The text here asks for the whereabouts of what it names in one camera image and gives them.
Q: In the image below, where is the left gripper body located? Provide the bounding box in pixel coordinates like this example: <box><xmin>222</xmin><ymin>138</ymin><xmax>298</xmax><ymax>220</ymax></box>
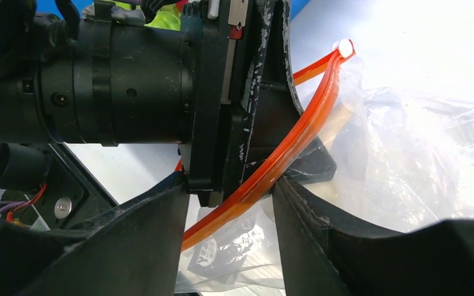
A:
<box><xmin>180</xmin><ymin>0</ymin><xmax>338</xmax><ymax>208</ymax></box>

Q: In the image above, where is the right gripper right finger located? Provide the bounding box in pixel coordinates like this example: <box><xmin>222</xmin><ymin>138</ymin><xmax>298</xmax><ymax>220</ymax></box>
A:
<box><xmin>273</xmin><ymin>178</ymin><xmax>474</xmax><ymax>295</ymax></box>

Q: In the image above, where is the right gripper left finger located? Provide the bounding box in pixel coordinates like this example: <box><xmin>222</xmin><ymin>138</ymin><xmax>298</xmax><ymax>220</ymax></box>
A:
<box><xmin>0</xmin><ymin>172</ymin><xmax>189</xmax><ymax>295</ymax></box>

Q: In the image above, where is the clear zip top bag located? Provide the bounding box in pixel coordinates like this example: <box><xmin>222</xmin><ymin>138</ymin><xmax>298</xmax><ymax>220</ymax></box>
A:
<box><xmin>175</xmin><ymin>59</ymin><xmax>474</xmax><ymax>295</ymax></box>

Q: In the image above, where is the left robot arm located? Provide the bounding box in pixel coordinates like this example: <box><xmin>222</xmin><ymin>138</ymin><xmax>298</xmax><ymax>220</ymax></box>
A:
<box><xmin>0</xmin><ymin>1</ymin><xmax>302</xmax><ymax>205</ymax></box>

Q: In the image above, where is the blue plastic bin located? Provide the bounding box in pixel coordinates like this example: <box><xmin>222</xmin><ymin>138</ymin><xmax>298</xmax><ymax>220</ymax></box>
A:
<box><xmin>36</xmin><ymin>0</ymin><xmax>309</xmax><ymax>19</ymax></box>

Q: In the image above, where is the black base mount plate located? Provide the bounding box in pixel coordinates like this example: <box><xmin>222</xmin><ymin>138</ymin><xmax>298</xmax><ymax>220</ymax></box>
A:
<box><xmin>0</xmin><ymin>142</ymin><xmax>119</xmax><ymax>232</ymax></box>

